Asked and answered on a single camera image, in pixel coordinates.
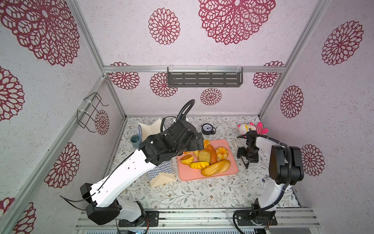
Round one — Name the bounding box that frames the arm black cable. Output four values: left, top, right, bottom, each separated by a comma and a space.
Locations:
59, 99, 196, 211
232, 134, 293, 234

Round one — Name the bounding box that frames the round yellow tart bread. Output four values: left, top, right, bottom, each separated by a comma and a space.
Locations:
180, 154, 194, 165

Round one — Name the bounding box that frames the black wire wall rack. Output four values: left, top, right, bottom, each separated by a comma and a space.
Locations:
76, 92, 110, 136

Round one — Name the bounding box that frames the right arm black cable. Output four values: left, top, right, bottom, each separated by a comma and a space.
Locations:
232, 134, 293, 234

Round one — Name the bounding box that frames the black alarm clock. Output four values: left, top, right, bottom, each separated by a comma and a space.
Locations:
202, 123, 216, 136

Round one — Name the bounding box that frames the yellow ring donut bread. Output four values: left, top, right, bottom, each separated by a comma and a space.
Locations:
216, 147, 229, 161

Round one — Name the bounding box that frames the grey wall shelf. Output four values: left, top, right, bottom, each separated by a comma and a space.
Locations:
167, 67, 243, 88

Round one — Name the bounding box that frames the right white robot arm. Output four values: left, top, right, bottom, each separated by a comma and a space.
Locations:
237, 130, 304, 212

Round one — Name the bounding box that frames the yellow twisted bread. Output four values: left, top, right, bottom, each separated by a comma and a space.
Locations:
190, 161, 210, 170

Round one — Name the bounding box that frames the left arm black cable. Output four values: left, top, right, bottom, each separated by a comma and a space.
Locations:
59, 99, 196, 211

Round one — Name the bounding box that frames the brown croissant bread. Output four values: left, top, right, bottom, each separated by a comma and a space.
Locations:
205, 144, 217, 165

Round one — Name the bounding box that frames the blue checkered paper bag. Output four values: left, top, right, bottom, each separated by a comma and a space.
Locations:
138, 119, 176, 188

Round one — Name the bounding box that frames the long baguette bread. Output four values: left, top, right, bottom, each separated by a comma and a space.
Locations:
201, 160, 231, 177

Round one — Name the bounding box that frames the pink white plush toy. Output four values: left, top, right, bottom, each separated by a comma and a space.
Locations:
238, 122, 269, 135

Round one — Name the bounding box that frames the sliced toast bread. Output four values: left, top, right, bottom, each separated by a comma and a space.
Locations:
198, 150, 211, 163

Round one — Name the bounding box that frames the pink plastic tray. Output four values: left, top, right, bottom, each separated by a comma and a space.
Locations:
176, 139, 239, 181

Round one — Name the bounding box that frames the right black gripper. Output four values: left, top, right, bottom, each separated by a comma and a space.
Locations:
237, 146, 258, 162

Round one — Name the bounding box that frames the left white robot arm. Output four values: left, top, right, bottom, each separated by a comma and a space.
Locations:
80, 120, 204, 226

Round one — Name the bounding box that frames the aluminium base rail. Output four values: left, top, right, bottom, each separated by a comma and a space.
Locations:
72, 208, 323, 234

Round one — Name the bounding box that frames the teal ceramic cup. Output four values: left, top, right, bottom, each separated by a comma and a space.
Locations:
130, 135, 142, 149

